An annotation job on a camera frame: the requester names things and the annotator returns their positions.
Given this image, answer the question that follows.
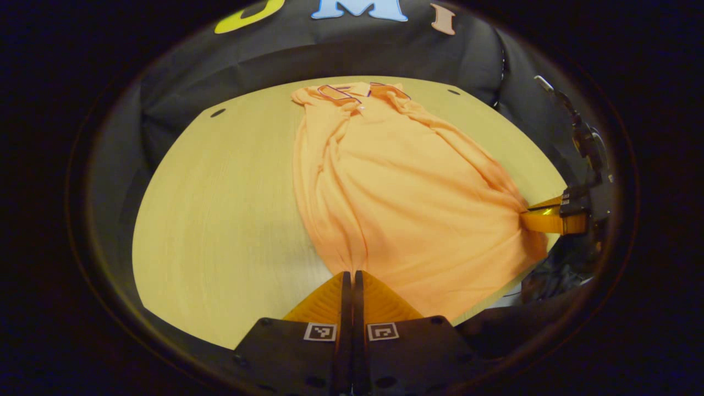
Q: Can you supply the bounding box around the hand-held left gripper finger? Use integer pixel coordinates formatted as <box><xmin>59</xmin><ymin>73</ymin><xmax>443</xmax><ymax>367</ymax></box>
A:
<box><xmin>352</xmin><ymin>270</ymin><xmax>485</xmax><ymax>396</ymax></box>
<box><xmin>234</xmin><ymin>271</ymin><xmax>353</xmax><ymax>396</ymax></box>

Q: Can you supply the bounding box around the orange polo T-shirt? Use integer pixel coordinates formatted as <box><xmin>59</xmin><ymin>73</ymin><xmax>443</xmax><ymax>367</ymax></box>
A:
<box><xmin>290</xmin><ymin>81</ymin><xmax>551</xmax><ymax>322</ymax></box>

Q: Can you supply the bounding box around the black backdrop cloth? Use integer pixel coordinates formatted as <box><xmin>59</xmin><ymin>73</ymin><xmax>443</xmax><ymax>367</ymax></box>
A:
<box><xmin>85</xmin><ymin>0</ymin><xmax>611</xmax><ymax>309</ymax></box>

